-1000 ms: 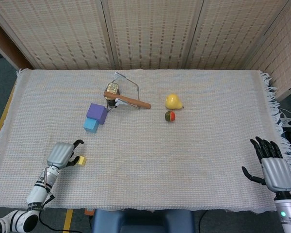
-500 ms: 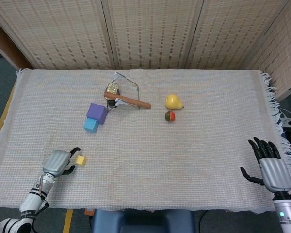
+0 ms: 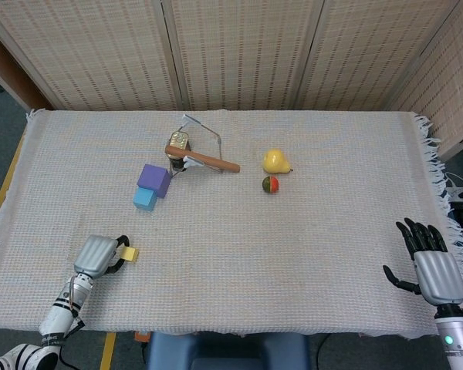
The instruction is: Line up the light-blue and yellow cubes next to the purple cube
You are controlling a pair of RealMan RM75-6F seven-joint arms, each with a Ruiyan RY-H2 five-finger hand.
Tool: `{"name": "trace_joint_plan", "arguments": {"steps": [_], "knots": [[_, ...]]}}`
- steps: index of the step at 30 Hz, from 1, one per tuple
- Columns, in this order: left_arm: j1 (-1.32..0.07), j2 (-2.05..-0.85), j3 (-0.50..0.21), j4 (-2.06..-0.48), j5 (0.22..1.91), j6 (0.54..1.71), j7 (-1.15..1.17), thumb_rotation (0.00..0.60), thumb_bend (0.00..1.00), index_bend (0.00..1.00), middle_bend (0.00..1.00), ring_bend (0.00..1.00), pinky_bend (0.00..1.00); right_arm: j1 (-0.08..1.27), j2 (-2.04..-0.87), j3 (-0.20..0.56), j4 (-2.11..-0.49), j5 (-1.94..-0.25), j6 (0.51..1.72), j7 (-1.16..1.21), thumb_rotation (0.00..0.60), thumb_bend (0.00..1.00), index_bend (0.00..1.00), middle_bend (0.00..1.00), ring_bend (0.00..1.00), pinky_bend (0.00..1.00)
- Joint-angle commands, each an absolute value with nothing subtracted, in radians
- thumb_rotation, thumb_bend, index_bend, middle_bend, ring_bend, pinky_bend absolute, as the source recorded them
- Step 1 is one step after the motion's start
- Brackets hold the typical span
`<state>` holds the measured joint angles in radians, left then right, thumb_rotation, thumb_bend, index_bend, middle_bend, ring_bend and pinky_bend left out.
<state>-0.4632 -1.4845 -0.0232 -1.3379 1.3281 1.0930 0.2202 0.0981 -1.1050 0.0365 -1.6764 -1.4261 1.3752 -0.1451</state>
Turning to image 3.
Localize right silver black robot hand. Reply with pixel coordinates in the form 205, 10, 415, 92
383, 217, 463, 308

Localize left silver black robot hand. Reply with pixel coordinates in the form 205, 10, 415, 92
73, 234, 131, 279

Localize medium blue cube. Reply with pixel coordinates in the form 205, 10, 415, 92
133, 187, 158, 214

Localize large purple cube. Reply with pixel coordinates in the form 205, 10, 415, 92
137, 163, 172, 200

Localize small gold tin can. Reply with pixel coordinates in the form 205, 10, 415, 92
167, 129, 192, 173

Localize white woven tablecloth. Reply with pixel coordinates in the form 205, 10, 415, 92
0, 109, 463, 342

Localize blue padded seat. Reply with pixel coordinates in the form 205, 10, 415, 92
144, 331, 312, 370

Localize yellow pear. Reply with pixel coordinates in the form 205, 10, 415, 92
262, 148, 294, 174

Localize woven bamboo folding screen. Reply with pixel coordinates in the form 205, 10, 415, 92
0, 0, 463, 163

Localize white cable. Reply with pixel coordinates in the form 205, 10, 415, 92
445, 171, 463, 198

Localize metal wire clip white handles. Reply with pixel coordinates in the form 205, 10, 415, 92
170, 113, 224, 179

